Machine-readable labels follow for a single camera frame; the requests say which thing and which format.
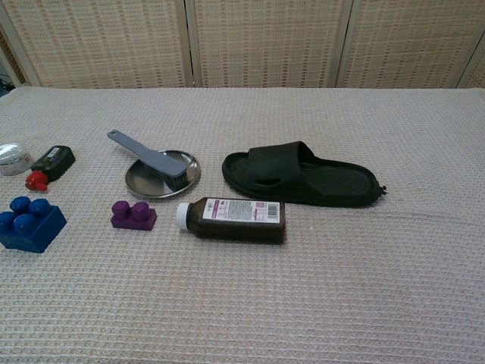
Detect grey handled brush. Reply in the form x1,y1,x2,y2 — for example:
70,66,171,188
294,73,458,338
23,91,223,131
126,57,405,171
107,130,187,190

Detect black rubber slipper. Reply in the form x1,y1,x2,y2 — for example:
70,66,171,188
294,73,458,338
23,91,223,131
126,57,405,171
221,140,388,209

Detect brown bottle white cap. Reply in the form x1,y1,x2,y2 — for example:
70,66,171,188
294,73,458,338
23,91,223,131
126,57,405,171
176,196,286,246

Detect purple toy building block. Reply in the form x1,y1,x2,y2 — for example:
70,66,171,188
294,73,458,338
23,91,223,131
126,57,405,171
110,200,158,231

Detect beige woven tablecloth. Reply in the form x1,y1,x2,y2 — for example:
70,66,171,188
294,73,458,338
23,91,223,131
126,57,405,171
0,86,485,364

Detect black and red device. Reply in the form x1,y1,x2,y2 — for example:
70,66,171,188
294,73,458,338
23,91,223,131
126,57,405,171
25,145,76,192

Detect woven bamboo folding screen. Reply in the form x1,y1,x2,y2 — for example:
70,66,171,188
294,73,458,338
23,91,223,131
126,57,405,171
0,0,485,90

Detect blue toy building block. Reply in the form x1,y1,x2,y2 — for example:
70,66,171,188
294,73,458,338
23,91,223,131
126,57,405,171
0,196,67,254

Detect small grey tape roll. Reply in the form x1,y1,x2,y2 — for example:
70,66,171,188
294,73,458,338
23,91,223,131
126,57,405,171
0,143,32,177

